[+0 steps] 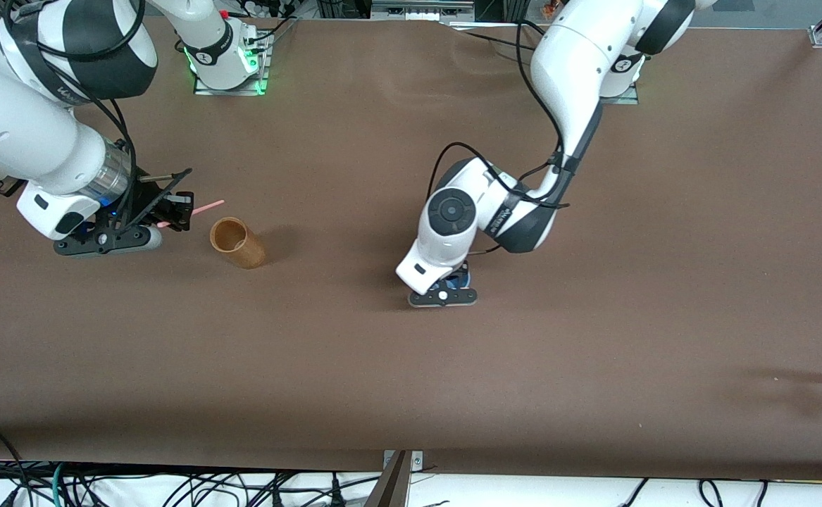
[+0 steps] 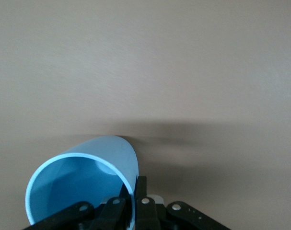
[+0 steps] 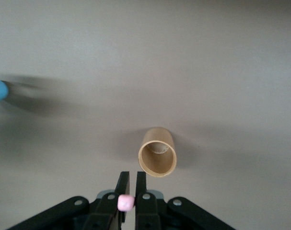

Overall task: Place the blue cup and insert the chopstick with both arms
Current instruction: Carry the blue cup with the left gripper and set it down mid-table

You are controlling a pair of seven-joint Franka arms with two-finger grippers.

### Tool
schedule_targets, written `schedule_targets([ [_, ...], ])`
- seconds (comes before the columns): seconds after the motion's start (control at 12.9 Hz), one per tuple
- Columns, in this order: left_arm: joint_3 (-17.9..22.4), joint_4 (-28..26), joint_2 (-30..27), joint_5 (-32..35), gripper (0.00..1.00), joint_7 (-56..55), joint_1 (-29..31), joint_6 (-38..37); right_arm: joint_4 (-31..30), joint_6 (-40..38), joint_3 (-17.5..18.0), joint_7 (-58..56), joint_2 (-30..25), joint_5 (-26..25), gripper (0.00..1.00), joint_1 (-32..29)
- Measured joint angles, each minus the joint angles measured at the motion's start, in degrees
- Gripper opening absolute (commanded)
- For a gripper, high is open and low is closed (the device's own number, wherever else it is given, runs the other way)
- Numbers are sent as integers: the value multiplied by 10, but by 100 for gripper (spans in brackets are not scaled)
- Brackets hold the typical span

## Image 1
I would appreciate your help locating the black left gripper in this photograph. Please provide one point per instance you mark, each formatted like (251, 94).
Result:
(460, 275)

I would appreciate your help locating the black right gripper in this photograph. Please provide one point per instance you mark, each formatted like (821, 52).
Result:
(159, 205)

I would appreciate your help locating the blue cup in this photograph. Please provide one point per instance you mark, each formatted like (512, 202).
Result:
(456, 282)

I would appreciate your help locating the pink straw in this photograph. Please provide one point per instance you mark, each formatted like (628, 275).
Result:
(208, 206)

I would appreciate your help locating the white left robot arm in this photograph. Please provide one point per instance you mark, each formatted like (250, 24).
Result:
(573, 56)

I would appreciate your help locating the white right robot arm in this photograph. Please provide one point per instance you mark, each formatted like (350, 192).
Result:
(23, 134)

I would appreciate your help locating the brown bamboo cup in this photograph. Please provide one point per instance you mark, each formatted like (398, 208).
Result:
(241, 246)

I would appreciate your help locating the brown stand leg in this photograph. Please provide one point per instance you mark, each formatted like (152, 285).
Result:
(391, 486)

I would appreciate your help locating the grey metal box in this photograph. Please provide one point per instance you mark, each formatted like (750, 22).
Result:
(421, 8)

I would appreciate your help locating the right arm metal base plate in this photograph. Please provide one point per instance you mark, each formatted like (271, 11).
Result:
(264, 67)

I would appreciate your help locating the metal table bracket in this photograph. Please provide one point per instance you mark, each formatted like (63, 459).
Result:
(416, 459)

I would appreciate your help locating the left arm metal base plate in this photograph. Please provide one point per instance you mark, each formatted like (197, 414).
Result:
(622, 98)

